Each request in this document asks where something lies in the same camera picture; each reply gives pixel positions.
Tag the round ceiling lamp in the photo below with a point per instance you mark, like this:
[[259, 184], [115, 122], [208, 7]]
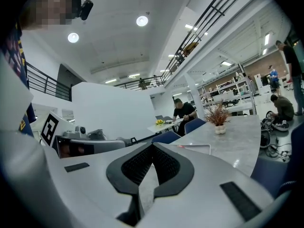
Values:
[[73, 37], [142, 21]]

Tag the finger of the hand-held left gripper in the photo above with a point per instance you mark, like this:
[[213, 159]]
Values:
[[134, 140]]

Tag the person's left hand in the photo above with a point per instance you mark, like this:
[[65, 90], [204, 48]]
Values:
[[64, 150]]

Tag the white shelf rack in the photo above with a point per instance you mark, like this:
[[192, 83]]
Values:
[[235, 89]]

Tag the yellow sunflower bouquet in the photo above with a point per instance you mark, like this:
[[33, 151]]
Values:
[[160, 122]]

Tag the person's head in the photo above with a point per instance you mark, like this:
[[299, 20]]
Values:
[[50, 6]]

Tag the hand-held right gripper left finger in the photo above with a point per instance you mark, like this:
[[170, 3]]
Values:
[[114, 174]]

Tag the grey rectangular tray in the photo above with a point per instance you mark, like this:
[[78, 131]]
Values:
[[199, 149]]

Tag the white side table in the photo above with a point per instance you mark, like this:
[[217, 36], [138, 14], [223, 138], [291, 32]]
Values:
[[161, 127]]

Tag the dried red potted plant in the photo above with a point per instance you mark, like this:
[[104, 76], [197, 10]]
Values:
[[217, 115]]

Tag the black head-mounted camera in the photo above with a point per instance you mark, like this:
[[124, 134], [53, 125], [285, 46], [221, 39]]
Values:
[[86, 9]]

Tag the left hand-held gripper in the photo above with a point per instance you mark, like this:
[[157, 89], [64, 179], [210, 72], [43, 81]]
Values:
[[50, 129]]

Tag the black balcony railing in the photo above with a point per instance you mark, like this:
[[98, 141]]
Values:
[[190, 30], [47, 84]]

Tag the grey laptop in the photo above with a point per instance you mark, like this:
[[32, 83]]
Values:
[[164, 117]]

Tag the blue upholstered chair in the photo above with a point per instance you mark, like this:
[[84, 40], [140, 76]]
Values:
[[166, 137], [299, 151], [270, 174], [194, 125]]

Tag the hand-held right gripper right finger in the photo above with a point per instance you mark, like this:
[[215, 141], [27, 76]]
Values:
[[185, 174]]

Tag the grey gripper-mounted camera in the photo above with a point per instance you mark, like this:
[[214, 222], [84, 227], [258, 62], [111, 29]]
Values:
[[79, 130]]

